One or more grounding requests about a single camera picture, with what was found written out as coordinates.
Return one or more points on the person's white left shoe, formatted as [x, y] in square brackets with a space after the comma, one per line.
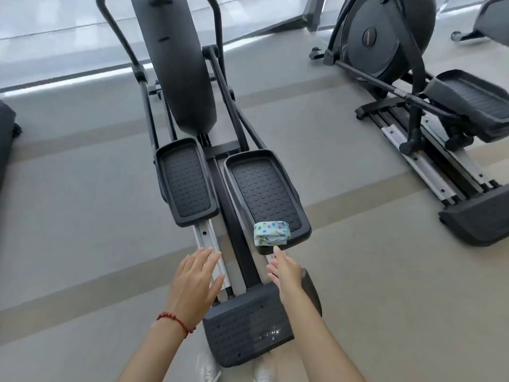
[206, 370]

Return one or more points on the polka dot cleaning cloth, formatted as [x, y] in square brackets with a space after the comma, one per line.
[270, 230]

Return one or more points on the person's right hand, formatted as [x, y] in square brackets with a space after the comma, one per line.
[288, 280]

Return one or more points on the person's left hand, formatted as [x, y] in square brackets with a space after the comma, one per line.
[195, 282]

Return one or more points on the person's right forearm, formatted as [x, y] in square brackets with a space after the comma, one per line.
[318, 342]

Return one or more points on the person's left forearm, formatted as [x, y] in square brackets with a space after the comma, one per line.
[155, 354]

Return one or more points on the black elliptical trainer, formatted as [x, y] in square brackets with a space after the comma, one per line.
[381, 35]
[175, 55]
[493, 15]

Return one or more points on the person's white shoe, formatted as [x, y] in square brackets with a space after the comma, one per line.
[206, 370]
[263, 370]

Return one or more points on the person's white right shoe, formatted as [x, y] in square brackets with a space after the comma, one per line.
[263, 370]

